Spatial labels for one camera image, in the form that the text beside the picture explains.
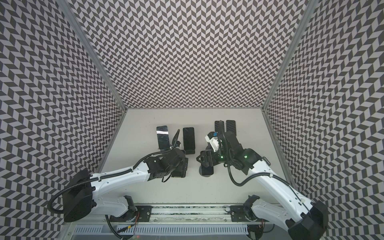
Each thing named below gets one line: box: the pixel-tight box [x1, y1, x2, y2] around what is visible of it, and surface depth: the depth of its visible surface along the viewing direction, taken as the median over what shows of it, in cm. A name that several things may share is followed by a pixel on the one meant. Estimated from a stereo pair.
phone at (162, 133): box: [156, 125, 170, 150], surface depth 91 cm
